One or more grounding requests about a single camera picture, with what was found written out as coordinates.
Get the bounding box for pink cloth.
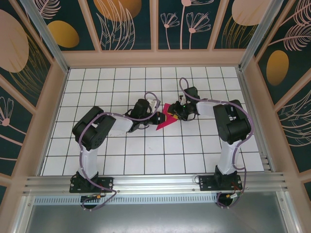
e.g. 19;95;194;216
155;103;177;131

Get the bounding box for grey metal panel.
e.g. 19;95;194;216
23;203;292;233

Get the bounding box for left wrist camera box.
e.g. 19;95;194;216
145;98;160;110

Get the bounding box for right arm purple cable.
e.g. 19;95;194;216
179;77;255;210

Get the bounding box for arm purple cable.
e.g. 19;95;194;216
179;77;255;210
79;91;161;212

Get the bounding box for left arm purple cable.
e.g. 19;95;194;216
79;91;161;212

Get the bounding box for long aluminium base rail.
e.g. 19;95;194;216
23;172;290;195

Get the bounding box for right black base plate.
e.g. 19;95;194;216
198;175;243;192

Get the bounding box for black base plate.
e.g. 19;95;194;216
198;175;243;192
69;176;115;194

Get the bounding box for slotted grey cable duct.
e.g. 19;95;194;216
33;193;279;205

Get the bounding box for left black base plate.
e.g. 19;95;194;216
69;176;115;194

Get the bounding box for aluminium frame post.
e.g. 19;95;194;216
19;0;71;74
239;0;292;72

